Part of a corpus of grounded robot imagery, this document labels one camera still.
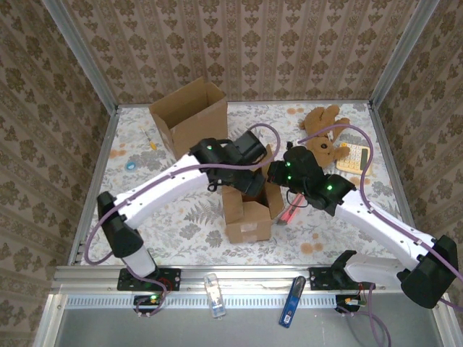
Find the floral tablecloth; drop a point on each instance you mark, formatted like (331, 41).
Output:
(253, 253)

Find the brown teddy bear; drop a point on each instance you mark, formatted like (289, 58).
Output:
(318, 117)

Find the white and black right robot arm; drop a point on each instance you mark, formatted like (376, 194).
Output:
(376, 220)

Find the aluminium table side rail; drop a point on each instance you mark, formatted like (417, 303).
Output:
(97, 180)
(396, 180)

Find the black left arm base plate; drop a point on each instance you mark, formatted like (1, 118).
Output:
(175, 278)

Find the brown cardboard box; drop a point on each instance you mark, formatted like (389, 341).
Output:
(202, 123)
(249, 231)

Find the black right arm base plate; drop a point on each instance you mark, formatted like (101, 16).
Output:
(318, 280)

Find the clear plastic case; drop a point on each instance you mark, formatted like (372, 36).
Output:
(215, 294)

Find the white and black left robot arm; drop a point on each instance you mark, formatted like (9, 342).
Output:
(162, 188)

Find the yellow calculator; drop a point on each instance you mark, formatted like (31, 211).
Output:
(351, 159)

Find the slanted aluminium frame post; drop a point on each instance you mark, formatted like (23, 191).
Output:
(83, 54)
(398, 54)

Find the small blue round cap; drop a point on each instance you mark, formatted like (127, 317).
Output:
(131, 166)

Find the grey metal panel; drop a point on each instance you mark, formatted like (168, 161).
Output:
(181, 332)

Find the small black controller board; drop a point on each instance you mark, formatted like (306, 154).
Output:
(343, 301)
(144, 299)

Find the long aluminium mounting rail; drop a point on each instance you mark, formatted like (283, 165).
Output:
(253, 278)

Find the pink utility knife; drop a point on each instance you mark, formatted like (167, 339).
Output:
(287, 215)

